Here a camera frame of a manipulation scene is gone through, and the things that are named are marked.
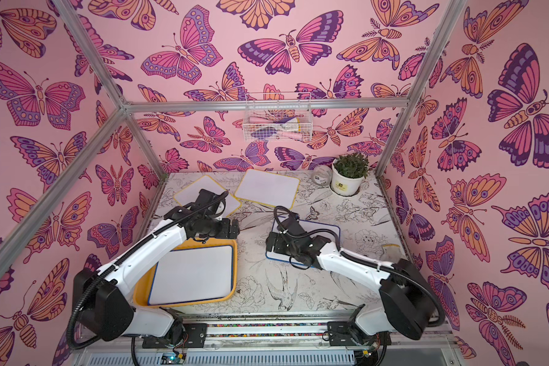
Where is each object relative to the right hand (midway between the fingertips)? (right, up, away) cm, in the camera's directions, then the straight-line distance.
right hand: (275, 241), depth 84 cm
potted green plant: (+31, +27, +16) cm, 44 cm away
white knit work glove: (+46, -6, +6) cm, 47 cm away
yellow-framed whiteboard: (-4, +20, +30) cm, 37 cm away
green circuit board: (-33, -35, -12) cm, 49 cm away
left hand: (-16, +5, -1) cm, 17 cm away
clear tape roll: (+23, +27, +32) cm, 48 cm away
